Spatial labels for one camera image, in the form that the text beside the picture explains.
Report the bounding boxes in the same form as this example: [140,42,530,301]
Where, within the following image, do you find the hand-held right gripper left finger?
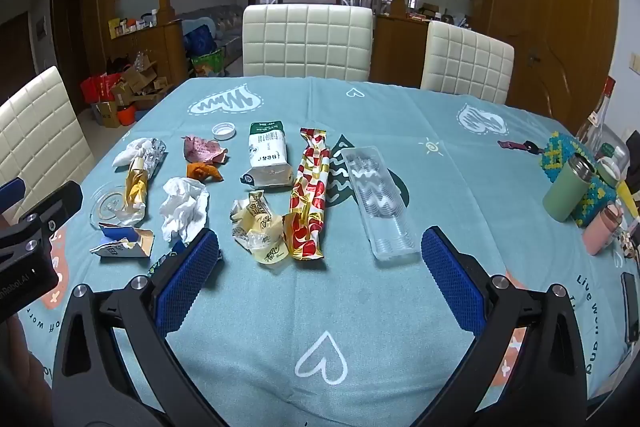
[52,228,246,427]

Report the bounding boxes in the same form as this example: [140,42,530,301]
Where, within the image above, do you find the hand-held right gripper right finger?
[421,226,588,427]

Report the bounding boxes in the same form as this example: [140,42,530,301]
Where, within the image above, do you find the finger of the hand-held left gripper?
[0,177,27,210]
[0,180,84,266]

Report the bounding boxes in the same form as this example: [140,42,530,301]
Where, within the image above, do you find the blue foil wrapper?
[149,238,190,280]

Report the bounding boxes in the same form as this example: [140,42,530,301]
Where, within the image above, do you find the yellow wrapper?
[230,190,296,267]

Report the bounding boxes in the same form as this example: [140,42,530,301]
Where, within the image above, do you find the white tissue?
[111,138,155,168]
[159,177,211,244]

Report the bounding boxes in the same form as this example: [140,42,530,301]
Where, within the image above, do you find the pink paper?
[181,135,229,165]

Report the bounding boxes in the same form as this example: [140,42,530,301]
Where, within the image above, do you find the white green milk carton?
[239,121,295,192]

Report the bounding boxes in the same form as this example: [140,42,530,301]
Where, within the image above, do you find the red gold foil wrapper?
[289,127,332,262]

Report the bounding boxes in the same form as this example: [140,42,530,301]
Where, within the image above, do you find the clear glass dish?
[89,182,151,228]

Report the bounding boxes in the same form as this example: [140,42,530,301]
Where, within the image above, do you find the cream quilted leather chair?
[0,66,96,208]
[420,22,516,105]
[242,4,375,82]

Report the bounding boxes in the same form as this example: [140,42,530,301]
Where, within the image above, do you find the torn blue white carton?
[89,223,156,259]

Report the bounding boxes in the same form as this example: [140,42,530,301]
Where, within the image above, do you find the clear plastic tray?
[340,145,421,262]

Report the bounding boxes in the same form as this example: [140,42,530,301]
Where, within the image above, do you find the orange peel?
[186,162,224,182]

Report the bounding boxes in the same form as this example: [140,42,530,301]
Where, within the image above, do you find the silver foil blister pack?
[142,138,168,172]

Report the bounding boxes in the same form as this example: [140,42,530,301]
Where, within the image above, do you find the red paper bags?
[81,74,122,104]

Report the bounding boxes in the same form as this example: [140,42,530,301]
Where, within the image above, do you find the teal printed tablecloth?
[0,77,640,427]

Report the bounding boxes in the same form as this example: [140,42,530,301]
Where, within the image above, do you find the pile of cardboard boxes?
[90,52,172,128]

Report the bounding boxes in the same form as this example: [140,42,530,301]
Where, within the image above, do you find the green thermos flask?
[542,153,597,223]

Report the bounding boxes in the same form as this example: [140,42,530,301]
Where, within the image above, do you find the dark red key holder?
[497,139,545,156]

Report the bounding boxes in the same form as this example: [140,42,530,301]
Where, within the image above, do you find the pink thermos flask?
[582,203,625,256]

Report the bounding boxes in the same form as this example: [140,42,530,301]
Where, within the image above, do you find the blue yellow beaded box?
[537,132,618,228]

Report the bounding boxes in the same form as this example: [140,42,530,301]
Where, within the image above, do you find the wooden partition cabinet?
[107,19,187,94]

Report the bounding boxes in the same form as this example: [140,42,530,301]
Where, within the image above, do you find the black smartphone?
[620,272,640,348]

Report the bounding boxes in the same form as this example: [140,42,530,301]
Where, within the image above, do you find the assorted bottles and boxes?
[109,9,161,39]

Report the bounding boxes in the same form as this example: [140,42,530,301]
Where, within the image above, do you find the clear glass jar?
[595,127,632,188]

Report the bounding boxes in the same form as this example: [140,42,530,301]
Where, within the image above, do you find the colourful shopping bag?
[192,49,226,78]

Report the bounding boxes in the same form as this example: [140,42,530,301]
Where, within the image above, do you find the glass bottle with red label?
[575,77,617,152]

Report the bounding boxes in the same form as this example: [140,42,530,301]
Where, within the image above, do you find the wooden low cabinet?
[375,14,431,88]

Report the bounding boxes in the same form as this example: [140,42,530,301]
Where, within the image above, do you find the grey sofa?
[175,4,246,58]

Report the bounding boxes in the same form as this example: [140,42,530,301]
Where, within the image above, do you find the wooden double door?
[487,0,618,132]

